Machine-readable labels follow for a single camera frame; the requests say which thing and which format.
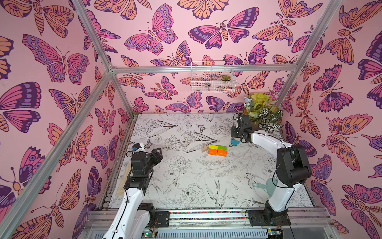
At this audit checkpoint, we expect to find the natural wood triangle block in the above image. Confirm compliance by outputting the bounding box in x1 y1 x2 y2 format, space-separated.
202 144 209 152

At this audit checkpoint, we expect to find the small succulent in basket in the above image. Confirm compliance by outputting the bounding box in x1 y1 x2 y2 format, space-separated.
221 75 231 81

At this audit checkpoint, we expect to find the aluminium frame back bar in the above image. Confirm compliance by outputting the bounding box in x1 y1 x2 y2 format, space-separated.
112 64 297 74

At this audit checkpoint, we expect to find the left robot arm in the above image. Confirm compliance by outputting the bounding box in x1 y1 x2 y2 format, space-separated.
103 146 163 239

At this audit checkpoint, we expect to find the aluminium frame right post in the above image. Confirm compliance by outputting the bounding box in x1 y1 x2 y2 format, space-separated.
276 0 342 108

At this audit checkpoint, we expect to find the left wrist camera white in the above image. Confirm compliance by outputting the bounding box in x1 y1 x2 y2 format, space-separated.
132 142 146 153

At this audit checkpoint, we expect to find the green circuit board left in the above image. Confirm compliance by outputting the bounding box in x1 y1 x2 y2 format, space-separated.
141 231 157 239

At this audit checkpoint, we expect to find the yellow block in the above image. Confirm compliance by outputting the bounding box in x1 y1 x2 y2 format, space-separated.
209 144 218 150

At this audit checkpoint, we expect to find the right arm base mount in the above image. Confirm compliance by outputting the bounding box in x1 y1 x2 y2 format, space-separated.
246 208 291 227

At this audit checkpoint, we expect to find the beige rubber glove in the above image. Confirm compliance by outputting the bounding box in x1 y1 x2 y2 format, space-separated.
116 161 131 197

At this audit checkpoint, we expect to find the green rectangular block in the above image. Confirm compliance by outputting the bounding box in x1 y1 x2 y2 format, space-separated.
217 145 227 151

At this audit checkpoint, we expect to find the artificial plant bouquet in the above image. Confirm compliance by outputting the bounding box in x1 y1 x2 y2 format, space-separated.
244 93 283 133

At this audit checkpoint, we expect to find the aluminium front rail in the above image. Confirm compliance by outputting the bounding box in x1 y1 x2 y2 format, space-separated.
84 207 333 231

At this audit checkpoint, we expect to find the white wire basket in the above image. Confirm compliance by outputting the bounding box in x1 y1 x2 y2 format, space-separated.
190 64 237 94

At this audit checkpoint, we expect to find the teal triangle block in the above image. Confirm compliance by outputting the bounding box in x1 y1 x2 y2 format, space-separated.
230 139 240 147

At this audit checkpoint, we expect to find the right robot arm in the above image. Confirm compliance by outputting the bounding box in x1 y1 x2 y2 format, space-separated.
231 113 312 216

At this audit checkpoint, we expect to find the green circuit board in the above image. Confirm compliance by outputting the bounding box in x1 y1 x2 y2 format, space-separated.
141 231 157 239
267 229 284 239

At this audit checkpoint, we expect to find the orange small block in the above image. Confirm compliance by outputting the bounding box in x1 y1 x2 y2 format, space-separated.
208 148 218 155

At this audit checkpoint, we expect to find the green circuit board right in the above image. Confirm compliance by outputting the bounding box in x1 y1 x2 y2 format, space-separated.
267 229 284 239

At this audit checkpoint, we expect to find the aluminium frame left post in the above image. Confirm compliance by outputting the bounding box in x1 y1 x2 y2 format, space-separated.
73 1 134 119

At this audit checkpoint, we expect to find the aluminium frame left diagonal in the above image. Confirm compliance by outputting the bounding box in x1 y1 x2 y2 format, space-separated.
1 71 112 239

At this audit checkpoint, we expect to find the orange long rectangular block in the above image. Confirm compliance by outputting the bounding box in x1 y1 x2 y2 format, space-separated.
217 149 227 157

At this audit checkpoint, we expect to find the aluminium frame post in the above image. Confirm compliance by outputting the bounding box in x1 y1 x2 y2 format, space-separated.
73 1 134 119
276 0 342 108

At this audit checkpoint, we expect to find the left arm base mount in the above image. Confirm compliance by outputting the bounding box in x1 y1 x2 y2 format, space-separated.
128 210 171 229

